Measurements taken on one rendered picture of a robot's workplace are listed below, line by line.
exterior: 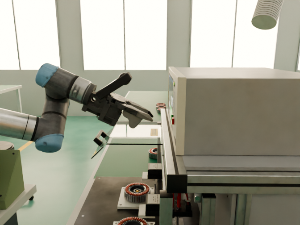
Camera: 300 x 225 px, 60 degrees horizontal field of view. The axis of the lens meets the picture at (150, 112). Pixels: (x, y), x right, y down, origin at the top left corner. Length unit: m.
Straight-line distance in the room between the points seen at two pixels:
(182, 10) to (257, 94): 4.92
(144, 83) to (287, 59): 2.97
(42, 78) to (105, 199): 0.59
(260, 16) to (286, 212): 1.44
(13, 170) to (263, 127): 1.01
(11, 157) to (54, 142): 0.53
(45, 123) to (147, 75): 4.75
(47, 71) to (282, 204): 0.70
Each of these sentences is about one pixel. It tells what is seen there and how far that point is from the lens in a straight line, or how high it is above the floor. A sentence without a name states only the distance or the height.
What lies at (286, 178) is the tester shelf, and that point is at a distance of 0.66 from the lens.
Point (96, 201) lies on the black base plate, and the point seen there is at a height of 0.77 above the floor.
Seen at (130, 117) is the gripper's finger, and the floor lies 1.19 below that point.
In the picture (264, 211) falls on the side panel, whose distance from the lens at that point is 0.70.
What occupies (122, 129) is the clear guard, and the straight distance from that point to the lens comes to 1.09.
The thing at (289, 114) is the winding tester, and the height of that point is 1.23.
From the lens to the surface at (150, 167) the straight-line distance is 1.08.
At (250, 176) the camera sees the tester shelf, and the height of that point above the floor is 1.11.
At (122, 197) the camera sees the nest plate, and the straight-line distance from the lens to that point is 1.15.
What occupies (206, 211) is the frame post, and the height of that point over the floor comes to 1.02.
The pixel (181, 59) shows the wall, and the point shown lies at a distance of 5.50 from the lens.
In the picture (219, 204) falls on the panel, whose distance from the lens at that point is 0.78.
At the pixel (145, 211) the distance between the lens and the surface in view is 0.86.
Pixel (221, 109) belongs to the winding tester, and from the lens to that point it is 0.68.
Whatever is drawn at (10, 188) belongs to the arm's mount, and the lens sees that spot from 1.28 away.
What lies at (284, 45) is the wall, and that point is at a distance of 6.06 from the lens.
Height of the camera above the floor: 1.38
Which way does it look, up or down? 13 degrees down
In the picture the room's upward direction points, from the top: straight up
